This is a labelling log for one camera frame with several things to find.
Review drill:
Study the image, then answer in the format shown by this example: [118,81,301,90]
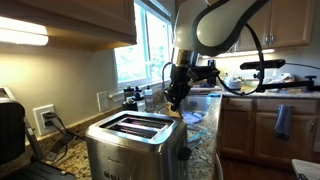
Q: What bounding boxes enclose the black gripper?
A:
[163,64,192,110]

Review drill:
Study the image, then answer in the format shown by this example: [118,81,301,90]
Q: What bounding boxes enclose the pale bread slice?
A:
[165,101,184,119]

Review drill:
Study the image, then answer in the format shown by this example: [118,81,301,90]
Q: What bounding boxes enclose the stainless steel two-slot toaster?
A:
[84,110,192,180]

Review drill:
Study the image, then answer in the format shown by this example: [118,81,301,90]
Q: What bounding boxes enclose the chrome kitchen faucet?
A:
[161,61,174,101]

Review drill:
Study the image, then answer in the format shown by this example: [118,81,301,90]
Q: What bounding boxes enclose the stainless steel sink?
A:
[159,94,222,116]

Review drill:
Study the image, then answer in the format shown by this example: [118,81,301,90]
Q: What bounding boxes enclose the grey translucent water bottle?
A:
[143,84,155,111]

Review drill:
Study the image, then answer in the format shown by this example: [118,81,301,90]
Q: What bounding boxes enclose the white bottle with black cap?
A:
[133,86,147,113]

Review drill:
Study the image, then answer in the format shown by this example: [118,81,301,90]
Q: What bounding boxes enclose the dark capped bottle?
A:
[122,83,136,101]

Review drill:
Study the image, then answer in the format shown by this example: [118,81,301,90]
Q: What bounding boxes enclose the white rice cooker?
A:
[222,75,242,91]

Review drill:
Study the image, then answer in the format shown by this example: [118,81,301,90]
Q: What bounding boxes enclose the kitchen window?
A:
[113,0,177,90]

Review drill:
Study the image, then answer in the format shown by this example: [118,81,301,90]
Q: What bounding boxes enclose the long under cabinet light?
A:
[201,48,276,60]

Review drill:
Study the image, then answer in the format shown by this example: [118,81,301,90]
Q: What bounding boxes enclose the wooden lower cabinets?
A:
[219,95,320,168]

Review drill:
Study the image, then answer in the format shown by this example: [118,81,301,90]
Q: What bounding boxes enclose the blue hanging dish towel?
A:
[273,104,294,141]

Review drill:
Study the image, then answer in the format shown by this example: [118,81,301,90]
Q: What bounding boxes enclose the wooden upper cabinet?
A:
[0,0,138,52]

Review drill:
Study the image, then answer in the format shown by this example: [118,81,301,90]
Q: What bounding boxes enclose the white stool top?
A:
[291,158,320,180]

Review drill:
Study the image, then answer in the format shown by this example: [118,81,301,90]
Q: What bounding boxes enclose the under cabinet light strip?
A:
[0,16,50,47]

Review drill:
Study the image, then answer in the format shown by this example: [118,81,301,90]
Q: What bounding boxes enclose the black countertop grill appliance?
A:
[0,86,76,180]

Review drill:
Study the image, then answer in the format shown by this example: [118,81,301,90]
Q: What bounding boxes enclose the white light switch plate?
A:
[96,90,110,112]

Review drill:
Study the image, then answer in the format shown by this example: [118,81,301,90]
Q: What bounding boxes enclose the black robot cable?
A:
[216,23,267,97]

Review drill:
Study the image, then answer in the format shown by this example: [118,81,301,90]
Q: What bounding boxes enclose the black stereo camera bar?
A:
[239,58,287,71]

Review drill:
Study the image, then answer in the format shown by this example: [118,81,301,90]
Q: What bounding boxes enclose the black camera clamp stand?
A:
[255,69,318,94]

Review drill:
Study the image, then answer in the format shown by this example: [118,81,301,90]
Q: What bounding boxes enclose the black power plug and cable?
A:
[42,112,86,163]

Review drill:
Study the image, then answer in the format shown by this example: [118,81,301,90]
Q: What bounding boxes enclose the white wall outlet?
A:
[32,104,57,137]

